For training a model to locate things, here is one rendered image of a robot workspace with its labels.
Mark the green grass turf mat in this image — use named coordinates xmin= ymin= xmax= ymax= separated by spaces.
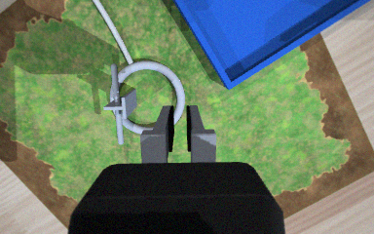
xmin=0 ymin=0 xmax=374 ymax=229

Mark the blue tray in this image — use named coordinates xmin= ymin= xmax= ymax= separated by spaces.
xmin=172 ymin=0 xmax=370 ymax=90

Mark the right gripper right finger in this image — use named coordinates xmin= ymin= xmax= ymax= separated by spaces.
xmin=187 ymin=105 xmax=216 ymax=163

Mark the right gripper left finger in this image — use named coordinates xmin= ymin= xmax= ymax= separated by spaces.
xmin=140 ymin=105 xmax=174 ymax=163

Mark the light grey ring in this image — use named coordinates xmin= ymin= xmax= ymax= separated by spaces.
xmin=118 ymin=60 xmax=185 ymax=134

